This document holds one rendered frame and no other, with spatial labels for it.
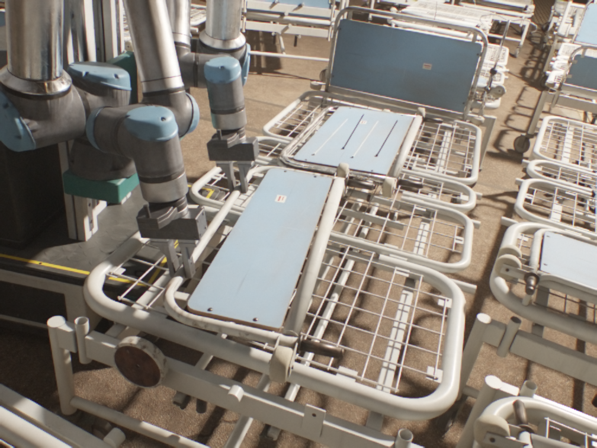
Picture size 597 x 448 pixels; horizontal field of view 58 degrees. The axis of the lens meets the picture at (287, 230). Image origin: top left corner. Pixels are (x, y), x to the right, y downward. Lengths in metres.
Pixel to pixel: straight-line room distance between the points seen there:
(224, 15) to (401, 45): 1.23
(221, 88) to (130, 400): 0.95
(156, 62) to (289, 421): 0.78
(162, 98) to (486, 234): 2.06
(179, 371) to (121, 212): 0.92
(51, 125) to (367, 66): 1.84
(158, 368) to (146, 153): 0.43
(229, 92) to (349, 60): 1.54
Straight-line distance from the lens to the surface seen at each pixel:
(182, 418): 1.68
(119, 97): 1.44
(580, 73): 3.99
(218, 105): 1.39
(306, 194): 1.49
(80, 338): 1.29
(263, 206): 1.41
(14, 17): 1.28
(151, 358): 1.13
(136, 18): 1.19
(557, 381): 2.16
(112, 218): 1.94
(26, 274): 1.77
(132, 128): 1.01
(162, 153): 1.01
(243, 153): 1.44
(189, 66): 1.49
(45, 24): 1.27
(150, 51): 1.18
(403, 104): 2.85
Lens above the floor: 1.31
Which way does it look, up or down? 31 degrees down
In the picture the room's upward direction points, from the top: 8 degrees clockwise
